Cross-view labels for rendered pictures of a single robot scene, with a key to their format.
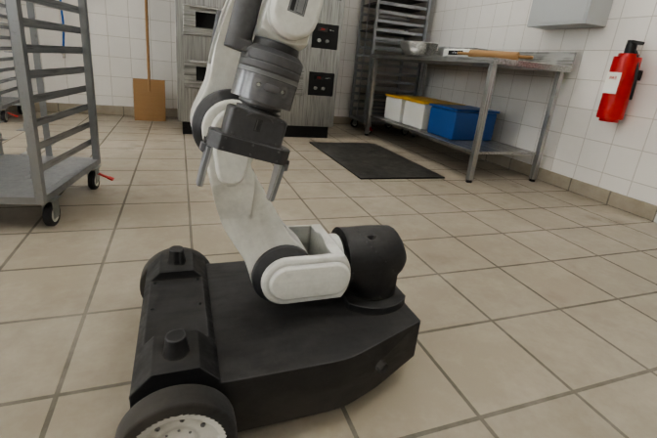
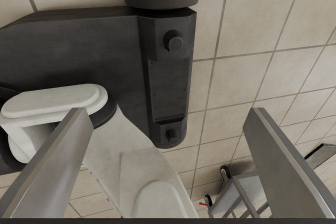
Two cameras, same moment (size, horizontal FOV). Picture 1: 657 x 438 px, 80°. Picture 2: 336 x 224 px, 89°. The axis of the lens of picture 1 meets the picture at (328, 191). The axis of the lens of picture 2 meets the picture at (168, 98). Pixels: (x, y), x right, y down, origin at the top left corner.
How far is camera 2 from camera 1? 0.52 m
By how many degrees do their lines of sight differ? 44
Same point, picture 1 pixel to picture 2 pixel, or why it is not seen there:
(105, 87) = not seen: outside the picture
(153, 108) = not seen: outside the picture
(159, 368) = (182, 23)
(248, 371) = (115, 24)
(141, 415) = not seen: outside the picture
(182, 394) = not seen: outside the picture
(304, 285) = (61, 94)
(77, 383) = (206, 64)
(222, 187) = (164, 176)
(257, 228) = (112, 144)
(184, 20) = not seen: outside the picture
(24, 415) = (226, 48)
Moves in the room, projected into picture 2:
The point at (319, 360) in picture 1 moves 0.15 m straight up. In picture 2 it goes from (50, 26) to (22, 53)
